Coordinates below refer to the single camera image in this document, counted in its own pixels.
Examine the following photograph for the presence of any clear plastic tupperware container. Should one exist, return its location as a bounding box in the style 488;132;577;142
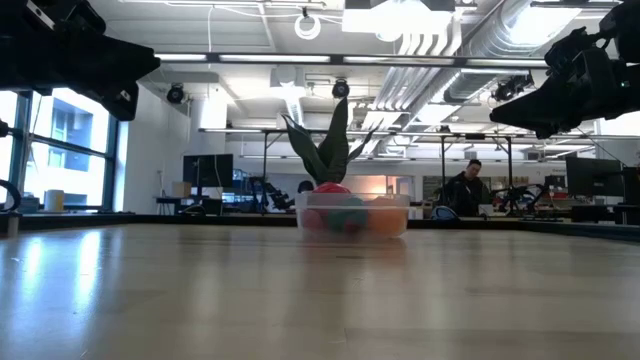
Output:
296;192;412;241

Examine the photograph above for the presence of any white potted plant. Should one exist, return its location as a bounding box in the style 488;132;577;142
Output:
0;212;640;244

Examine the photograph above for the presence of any green toy bell pepper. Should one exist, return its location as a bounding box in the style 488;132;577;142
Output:
327;197;371;235

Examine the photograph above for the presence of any large red toy fruit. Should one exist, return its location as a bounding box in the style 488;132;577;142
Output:
313;181;353;196

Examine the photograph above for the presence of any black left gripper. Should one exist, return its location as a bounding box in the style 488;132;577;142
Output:
0;0;162;122

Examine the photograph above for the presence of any long ceiling light bar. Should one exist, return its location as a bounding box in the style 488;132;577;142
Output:
149;49;551;70

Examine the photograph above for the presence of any silver ventilation duct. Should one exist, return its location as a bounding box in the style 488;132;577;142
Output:
442;0;556;104

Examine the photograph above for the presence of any dark window frame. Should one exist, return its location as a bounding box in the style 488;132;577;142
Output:
0;87;124;211

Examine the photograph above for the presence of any white ceiling light panel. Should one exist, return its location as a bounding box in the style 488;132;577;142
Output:
342;7;454;44

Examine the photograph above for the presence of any black ceiling camera cluster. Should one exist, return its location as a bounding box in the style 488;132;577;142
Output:
491;73;535;103

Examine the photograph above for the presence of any dark blue round object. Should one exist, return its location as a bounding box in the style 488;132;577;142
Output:
432;205;459;223

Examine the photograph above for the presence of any person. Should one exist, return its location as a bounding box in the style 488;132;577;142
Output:
439;158;490;217

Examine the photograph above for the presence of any black computer monitor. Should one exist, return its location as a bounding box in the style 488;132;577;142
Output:
565;157;624;197
182;153;235;189
622;166;640;205

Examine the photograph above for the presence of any black metal workstation frame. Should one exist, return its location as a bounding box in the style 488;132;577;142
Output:
260;128;515;201

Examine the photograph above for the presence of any white coiled ceiling cable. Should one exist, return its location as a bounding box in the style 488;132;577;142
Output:
293;13;322;41

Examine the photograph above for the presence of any round orange toy fruit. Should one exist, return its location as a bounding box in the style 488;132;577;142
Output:
367;197;409;237

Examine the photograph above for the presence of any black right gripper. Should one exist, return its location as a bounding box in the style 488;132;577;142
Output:
490;27;621;140

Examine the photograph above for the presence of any white cylinder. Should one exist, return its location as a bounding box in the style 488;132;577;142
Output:
44;189;65;213

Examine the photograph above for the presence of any green snake plant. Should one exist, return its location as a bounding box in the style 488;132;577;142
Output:
281;97;384;186

